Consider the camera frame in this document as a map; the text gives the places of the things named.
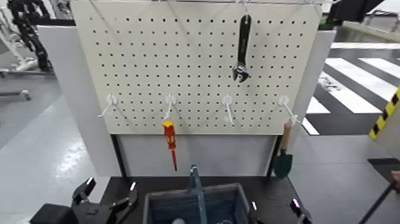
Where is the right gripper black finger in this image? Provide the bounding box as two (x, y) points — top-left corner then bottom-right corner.
(249, 200), (265, 224)
(289, 197), (314, 224)

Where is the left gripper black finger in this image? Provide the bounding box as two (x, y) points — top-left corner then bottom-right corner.
(107, 181), (139, 224)
(72, 176), (97, 205)

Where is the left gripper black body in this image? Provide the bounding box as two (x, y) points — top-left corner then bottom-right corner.
(71, 199), (117, 224)

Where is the blue grey crate with handle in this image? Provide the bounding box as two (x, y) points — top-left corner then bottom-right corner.
(142, 164), (251, 224)

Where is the thin black pole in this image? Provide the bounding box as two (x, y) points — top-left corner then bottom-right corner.
(357, 182), (398, 224)

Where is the red yellow screwdriver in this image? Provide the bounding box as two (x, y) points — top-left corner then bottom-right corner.
(162, 120), (178, 172)

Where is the white pegboard hook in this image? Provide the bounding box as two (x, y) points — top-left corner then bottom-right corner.
(162, 93), (177, 121)
(279, 95), (301, 125)
(98, 93), (118, 119)
(221, 94), (235, 126)

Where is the black floor mat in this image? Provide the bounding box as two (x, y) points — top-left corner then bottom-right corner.
(367, 157), (400, 186)

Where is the white backing panel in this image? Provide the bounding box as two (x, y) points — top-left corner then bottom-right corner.
(35, 24), (338, 178)

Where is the yellow black striped barrier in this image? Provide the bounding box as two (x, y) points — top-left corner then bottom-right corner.
(367, 86), (400, 141)

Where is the beige perforated pegboard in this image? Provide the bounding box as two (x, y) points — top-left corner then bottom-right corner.
(70, 0), (323, 136)

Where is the black adjustable wrench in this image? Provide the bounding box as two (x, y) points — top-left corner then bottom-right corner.
(232, 14), (252, 83)

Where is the dark monitor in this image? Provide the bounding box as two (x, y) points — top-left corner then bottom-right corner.
(326, 0), (386, 26)

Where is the black stand post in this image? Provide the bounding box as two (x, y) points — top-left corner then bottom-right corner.
(110, 134), (129, 182)
(265, 135), (283, 178)

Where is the green trowel wooden handle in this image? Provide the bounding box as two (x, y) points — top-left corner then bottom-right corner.
(274, 123), (294, 179)

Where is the white metal machine frame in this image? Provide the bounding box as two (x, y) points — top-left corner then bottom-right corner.
(0, 6), (39, 79)

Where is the black cable drag chain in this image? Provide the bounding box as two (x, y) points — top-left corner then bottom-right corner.
(7, 0), (55, 73)

